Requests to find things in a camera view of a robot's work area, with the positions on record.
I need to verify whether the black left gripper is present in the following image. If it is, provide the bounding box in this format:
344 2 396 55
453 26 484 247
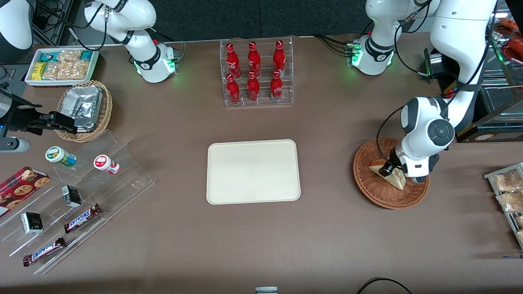
380 147 406 177

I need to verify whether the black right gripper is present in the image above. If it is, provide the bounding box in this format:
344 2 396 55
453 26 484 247
0 82 78 138

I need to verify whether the triangular sandwich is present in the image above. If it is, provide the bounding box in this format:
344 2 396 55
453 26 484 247
369 159 406 191

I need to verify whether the brown wicker basket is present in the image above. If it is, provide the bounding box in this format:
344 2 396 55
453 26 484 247
353 137 430 210

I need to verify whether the light tan wicker basket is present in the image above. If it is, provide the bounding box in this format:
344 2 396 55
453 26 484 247
55 80 113 143

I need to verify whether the cream plastic tray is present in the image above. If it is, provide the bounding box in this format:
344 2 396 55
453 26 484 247
206 139 302 205

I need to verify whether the green lid yogurt cup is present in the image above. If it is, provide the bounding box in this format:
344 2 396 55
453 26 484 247
45 146 77 168

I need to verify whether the silver foil pack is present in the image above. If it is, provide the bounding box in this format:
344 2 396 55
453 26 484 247
60 85 103 132

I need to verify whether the white snack bin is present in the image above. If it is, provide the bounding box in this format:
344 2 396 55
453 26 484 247
25 47 100 87

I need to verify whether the clear bag of nuts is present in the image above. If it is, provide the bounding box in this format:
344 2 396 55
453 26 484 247
62 60 90 80
42 62 66 80
57 49 83 63

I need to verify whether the red lid yogurt cup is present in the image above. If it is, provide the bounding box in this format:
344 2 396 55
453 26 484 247
93 154 121 176

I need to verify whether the red plaid cookie box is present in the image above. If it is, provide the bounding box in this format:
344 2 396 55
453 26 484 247
0 166 51 218

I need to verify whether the small black carton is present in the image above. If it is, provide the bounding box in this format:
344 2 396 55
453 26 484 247
20 212 44 235
61 185 83 208

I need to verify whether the clear acrylic stepped display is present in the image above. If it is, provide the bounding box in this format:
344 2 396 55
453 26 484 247
0 130 156 275

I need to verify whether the Snickers bar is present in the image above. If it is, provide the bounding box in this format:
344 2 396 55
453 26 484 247
22 236 67 267
63 203 103 234

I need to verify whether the grey snack rack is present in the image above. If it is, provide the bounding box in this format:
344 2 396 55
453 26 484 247
484 162 523 250

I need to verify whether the black food warmer cabinet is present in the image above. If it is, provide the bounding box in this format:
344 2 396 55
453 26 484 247
423 16 523 143

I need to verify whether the red cola bottle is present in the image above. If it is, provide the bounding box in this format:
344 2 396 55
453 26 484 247
273 40 287 76
226 73 241 105
247 41 262 76
247 72 261 102
270 71 284 102
226 42 242 79

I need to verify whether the clear acrylic bottle rack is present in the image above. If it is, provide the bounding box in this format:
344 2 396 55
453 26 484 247
220 36 294 107

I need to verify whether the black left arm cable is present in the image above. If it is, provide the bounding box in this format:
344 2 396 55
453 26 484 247
376 0 497 169

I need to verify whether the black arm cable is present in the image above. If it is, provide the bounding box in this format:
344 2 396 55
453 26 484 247
376 0 497 169
35 0 110 52

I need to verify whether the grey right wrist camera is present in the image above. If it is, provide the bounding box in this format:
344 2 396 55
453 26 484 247
0 138 31 153

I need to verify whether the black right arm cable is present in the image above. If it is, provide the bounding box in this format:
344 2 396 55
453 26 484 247
35 0 110 52

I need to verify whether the black looped table cable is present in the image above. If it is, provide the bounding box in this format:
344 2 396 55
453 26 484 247
356 277 413 294

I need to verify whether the black base cable bundle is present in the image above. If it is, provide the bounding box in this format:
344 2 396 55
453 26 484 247
314 35 354 56

